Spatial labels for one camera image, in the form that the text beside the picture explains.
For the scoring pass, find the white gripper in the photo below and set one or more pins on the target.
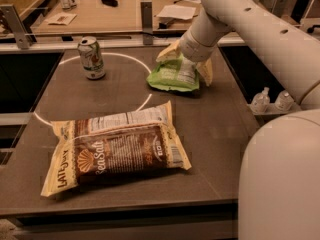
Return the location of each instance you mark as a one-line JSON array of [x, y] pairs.
[[194, 49]]

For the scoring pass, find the green rice chip bag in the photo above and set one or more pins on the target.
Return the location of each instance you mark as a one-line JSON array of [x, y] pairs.
[[175, 75]]

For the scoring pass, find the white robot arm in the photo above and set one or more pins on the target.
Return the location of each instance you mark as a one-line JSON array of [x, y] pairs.
[[279, 184]]

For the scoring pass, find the brown sea salt chip bag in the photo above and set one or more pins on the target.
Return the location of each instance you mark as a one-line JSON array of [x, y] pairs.
[[136, 141]]

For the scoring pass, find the white paper sheet centre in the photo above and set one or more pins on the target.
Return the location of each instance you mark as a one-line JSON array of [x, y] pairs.
[[177, 12]]

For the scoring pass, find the clear sanitizer bottle left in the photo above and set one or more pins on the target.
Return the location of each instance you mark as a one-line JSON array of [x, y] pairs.
[[260, 101]]

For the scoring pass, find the clear sanitizer bottle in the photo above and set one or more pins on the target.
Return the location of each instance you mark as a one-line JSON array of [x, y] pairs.
[[284, 101], [260, 101]]

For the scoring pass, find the wooden background desk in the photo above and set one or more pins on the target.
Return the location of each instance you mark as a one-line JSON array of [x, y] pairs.
[[92, 16]]

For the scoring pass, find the green white soda can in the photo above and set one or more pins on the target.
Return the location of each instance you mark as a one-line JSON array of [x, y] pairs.
[[91, 58]]

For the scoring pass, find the clear sanitizer bottle right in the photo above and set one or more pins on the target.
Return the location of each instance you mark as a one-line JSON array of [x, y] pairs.
[[284, 101]]

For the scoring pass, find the black computer mouse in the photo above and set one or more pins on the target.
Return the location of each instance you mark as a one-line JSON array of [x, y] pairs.
[[112, 3]]

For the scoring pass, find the small paper card left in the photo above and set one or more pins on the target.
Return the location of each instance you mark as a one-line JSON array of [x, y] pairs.
[[61, 19]]

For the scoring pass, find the metal bracket centre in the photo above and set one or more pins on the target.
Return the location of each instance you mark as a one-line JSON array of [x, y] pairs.
[[147, 22]]

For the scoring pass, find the metal bracket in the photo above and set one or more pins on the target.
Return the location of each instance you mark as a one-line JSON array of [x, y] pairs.
[[147, 22], [278, 7], [22, 37]]

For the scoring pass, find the metal bracket right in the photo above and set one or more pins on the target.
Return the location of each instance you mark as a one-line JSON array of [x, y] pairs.
[[278, 7]]

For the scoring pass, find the metal bracket left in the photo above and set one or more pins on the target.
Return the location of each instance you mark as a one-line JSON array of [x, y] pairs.
[[22, 37]]

